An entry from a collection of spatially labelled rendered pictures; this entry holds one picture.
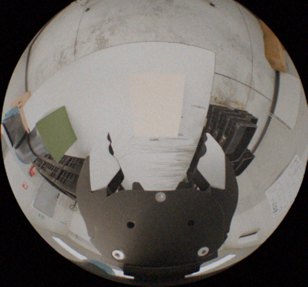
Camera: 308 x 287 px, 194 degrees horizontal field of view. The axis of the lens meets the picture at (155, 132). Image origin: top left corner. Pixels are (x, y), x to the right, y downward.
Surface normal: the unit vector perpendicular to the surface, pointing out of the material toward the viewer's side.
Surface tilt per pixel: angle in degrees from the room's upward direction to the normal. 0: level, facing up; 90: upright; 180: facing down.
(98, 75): 0
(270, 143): 90
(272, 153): 90
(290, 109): 90
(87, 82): 0
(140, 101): 0
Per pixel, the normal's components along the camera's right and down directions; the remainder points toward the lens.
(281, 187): -1.00, -0.01
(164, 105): 0.00, 0.54
